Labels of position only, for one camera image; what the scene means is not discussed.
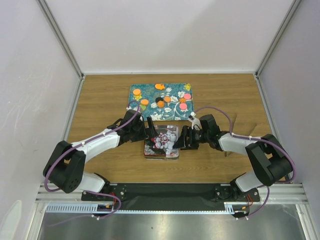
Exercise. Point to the pink round cookie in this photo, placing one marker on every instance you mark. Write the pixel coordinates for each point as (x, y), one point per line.
(187, 96)
(183, 106)

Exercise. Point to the orange fish cookie top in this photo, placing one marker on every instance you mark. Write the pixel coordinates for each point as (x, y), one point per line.
(160, 87)

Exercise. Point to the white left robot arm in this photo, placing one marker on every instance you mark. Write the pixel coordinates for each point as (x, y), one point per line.
(65, 168)

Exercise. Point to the pink round cookie right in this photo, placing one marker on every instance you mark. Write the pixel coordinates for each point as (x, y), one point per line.
(187, 96)

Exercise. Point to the gold tin lid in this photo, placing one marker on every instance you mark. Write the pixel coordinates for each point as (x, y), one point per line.
(162, 144)

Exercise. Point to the white cable duct left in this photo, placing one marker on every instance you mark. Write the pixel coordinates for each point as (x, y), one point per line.
(83, 208)

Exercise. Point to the orange round cookie top-left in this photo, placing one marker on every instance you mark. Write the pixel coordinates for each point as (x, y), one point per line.
(136, 92)

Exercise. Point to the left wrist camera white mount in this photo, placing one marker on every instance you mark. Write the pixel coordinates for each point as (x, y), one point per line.
(136, 108)

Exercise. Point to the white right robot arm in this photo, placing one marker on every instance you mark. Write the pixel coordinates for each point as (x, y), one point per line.
(269, 161)

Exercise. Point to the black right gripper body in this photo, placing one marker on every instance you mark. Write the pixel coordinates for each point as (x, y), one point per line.
(195, 137)

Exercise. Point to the aluminium frame post left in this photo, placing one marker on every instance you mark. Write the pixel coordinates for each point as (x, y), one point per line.
(49, 16)

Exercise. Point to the pink round cookie lower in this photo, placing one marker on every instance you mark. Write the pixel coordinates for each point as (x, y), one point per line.
(183, 106)

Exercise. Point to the white cable duct right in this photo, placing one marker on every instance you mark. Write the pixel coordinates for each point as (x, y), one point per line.
(235, 207)

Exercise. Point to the aluminium frame post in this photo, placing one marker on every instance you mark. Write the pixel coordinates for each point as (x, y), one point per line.
(49, 16)
(275, 41)

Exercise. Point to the black round cookie centre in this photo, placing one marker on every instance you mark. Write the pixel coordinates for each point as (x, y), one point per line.
(158, 99)

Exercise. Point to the white cable duct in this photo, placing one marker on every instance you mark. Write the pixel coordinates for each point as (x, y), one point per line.
(83, 208)
(235, 207)

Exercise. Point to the orange round cookie centre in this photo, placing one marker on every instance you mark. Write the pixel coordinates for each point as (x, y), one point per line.
(167, 99)

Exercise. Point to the aluminium frame post right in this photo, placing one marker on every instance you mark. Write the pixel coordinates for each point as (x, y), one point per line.
(275, 41)

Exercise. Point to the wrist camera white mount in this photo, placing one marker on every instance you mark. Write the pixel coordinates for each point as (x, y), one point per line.
(136, 108)
(195, 122)

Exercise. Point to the teal floral serving tray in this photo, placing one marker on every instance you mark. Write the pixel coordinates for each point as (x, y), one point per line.
(171, 111)

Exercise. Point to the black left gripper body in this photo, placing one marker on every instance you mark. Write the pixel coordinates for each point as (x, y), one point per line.
(138, 132)

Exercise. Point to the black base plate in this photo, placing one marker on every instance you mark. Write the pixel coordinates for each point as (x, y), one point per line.
(178, 196)

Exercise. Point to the orange waffle cookie centre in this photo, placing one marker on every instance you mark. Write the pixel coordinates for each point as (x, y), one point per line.
(161, 104)

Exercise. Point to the gold cookie tin box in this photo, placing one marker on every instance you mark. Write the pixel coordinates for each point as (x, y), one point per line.
(162, 158)

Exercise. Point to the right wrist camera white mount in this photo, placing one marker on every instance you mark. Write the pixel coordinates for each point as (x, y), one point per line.
(195, 122)

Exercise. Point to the orange round cookie left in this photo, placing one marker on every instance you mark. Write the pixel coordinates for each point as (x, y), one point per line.
(144, 102)

